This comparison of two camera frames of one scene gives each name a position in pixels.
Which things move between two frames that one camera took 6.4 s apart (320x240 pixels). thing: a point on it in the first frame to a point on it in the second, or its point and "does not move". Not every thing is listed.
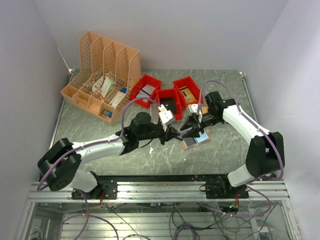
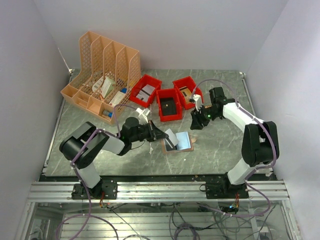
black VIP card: (189, 141) to (169, 145)
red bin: (143, 91) does not move
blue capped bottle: (106, 113) does not move
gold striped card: (188, 96) does not move
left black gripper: (170, 132) to (155, 133)
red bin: (170, 98) does not move
